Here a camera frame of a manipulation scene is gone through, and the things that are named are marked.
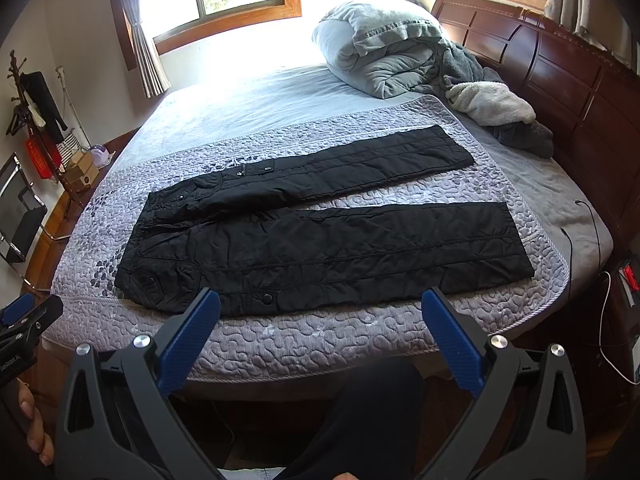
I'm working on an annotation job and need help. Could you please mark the white fleece blanket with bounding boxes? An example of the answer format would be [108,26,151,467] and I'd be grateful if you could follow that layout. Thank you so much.
[445,81,536,127]

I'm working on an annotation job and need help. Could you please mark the black charging cable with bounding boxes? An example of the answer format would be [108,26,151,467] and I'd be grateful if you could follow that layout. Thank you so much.
[560,199,603,311]

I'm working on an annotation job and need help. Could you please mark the white cable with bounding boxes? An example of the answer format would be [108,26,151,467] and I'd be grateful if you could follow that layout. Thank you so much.
[598,270,640,387]

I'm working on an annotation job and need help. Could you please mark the dark wooden headboard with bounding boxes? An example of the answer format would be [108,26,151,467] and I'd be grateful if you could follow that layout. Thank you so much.
[432,0,639,252]

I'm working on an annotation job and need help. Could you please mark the cardboard box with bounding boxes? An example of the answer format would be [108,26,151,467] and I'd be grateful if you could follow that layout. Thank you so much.
[63,151,99,192]

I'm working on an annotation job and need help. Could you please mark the light blue bed sheet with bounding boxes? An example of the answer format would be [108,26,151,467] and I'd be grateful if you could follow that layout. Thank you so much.
[99,66,614,286]

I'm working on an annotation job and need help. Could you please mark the black metal frame chair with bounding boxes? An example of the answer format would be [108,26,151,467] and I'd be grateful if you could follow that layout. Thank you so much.
[0,153,70,294]

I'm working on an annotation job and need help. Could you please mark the dark grey fleece blanket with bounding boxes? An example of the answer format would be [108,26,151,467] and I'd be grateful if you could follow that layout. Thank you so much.
[432,38,554,158]

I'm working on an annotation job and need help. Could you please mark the grey striped curtain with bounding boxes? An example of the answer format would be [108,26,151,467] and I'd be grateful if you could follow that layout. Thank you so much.
[120,0,171,99]

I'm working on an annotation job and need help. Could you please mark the red bag on rack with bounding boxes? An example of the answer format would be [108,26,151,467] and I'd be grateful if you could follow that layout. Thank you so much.
[25,132,62,180]

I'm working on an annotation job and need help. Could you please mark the person's left hand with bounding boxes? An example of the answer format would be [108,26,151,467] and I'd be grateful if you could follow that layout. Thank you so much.
[16,378,54,467]

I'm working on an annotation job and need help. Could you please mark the black quilted pants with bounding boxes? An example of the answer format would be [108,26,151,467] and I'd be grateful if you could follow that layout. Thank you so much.
[115,126,534,318]

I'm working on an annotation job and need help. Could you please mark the wooden coat rack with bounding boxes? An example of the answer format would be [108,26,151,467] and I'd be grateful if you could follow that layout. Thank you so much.
[8,50,85,206]

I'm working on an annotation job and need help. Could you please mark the grey folded comforter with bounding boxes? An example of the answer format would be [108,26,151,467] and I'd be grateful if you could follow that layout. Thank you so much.
[312,0,447,100]

